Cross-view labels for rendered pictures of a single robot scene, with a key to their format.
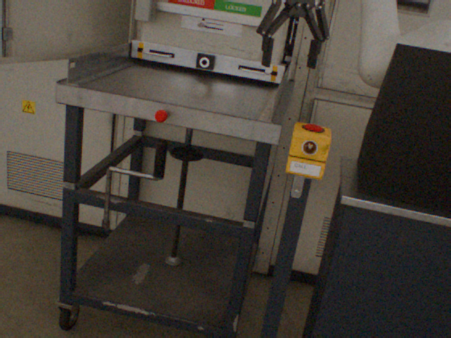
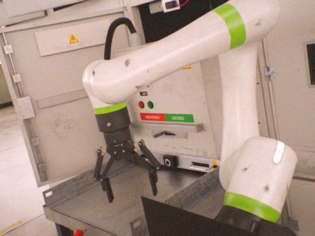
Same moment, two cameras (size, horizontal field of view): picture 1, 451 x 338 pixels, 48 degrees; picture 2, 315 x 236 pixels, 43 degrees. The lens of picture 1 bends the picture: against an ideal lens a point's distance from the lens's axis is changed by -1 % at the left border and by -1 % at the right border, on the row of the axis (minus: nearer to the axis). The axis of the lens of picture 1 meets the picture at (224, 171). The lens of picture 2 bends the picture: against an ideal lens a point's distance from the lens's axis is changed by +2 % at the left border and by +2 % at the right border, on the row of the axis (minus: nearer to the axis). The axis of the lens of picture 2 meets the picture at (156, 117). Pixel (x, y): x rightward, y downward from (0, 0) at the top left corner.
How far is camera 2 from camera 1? 1.11 m
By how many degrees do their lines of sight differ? 40
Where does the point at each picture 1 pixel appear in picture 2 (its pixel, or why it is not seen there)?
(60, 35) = (88, 154)
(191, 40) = (161, 145)
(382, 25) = (229, 138)
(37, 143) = not seen: hidden behind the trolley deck
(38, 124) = not seen: hidden behind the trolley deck
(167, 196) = not seen: outside the picture
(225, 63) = (183, 160)
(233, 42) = (184, 143)
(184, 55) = (159, 157)
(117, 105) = (66, 221)
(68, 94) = (48, 213)
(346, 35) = (289, 116)
